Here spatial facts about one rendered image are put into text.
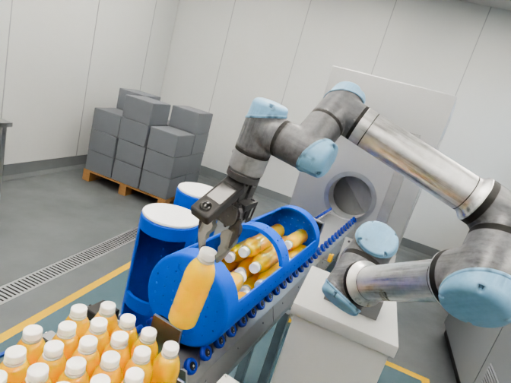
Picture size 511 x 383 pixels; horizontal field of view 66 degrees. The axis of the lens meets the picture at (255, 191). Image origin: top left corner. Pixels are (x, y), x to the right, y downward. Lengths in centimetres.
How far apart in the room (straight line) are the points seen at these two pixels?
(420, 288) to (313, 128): 38
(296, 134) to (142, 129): 410
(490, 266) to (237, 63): 594
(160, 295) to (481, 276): 87
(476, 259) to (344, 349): 64
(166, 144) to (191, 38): 266
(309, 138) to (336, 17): 550
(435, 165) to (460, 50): 534
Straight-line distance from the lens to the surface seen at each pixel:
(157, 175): 473
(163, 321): 118
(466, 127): 607
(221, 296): 112
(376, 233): 112
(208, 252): 87
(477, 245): 77
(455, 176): 81
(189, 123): 492
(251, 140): 76
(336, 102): 79
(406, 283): 88
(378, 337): 125
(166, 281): 122
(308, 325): 127
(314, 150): 71
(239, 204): 81
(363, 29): 612
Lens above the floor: 174
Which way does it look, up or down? 15 degrees down
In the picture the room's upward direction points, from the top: 16 degrees clockwise
